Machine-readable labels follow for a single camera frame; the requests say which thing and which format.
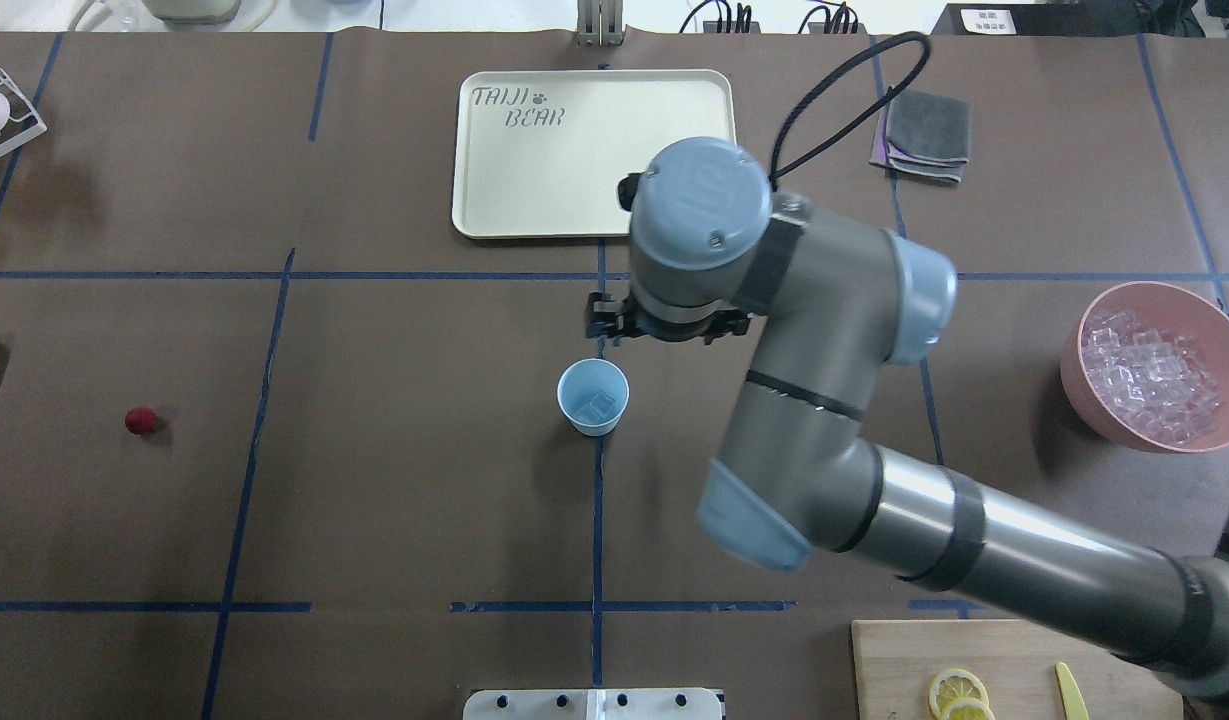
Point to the aluminium frame post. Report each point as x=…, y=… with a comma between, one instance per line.
x=600, y=23

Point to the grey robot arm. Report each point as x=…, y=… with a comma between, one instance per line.
x=711, y=245

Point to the red strawberry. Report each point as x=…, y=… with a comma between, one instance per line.
x=142, y=421

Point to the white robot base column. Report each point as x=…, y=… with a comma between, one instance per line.
x=597, y=703

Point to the pink bowl of ice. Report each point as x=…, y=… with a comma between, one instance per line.
x=1148, y=367

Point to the lemon slices row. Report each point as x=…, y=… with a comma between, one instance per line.
x=957, y=693

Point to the yellow plastic knife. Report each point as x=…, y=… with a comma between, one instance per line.
x=1073, y=704

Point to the light blue plastic cup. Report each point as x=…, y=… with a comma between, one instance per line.
x=583, y=379

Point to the wooden cutting board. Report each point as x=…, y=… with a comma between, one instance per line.
x=895, y=660

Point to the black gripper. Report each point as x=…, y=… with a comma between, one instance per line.
x=608, y=316

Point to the clear ice cube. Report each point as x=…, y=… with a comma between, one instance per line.
x=606, y=404
x=587, y=414

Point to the cream bear serving tray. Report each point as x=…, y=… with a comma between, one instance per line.
x=540, y=153

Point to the grey folded cloth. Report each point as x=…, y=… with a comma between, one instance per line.
x=924, y=135

